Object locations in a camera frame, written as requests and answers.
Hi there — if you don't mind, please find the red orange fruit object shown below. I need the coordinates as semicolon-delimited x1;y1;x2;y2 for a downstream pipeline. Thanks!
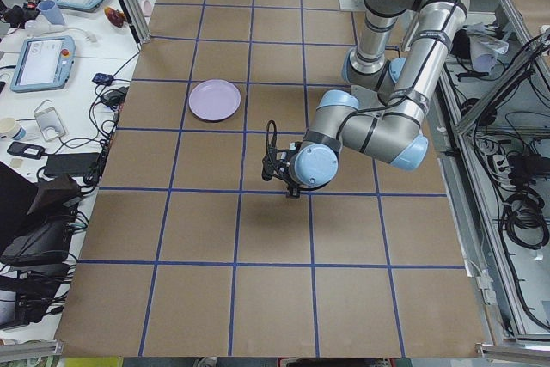
103;7;127;28

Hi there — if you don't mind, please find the light blue plastic cup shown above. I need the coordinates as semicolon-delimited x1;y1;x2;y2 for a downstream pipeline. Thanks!
37;0;65;26

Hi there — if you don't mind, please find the pink paper cup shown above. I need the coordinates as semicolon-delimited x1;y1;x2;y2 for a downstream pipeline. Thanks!
139;0;152;17

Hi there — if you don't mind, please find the metal tin tray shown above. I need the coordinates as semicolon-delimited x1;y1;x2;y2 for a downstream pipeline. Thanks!
34;100;67;142

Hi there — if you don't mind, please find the white paper cup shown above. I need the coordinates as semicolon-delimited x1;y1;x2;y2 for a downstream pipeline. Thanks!
0;117;26;140

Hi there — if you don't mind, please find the lavender plate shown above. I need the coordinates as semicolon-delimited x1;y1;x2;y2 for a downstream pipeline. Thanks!
189;79;241;121

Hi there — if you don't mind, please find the small blue black device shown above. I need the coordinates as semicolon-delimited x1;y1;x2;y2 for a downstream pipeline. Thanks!
92;73;114;86

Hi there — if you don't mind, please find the black smartphone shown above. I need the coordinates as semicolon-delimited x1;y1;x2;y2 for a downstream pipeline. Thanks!
7;141;46;160

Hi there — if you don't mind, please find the teach pendant near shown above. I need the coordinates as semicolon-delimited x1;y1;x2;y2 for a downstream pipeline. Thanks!
10;36;76;93

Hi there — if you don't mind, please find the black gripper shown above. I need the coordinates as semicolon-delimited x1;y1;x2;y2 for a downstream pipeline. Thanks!
274;142;301;199

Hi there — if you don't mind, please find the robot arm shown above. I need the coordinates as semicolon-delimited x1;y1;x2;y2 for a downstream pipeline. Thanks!
262;0;469;198

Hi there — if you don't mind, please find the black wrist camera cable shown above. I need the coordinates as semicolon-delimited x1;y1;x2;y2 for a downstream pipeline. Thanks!
260;119;280;182

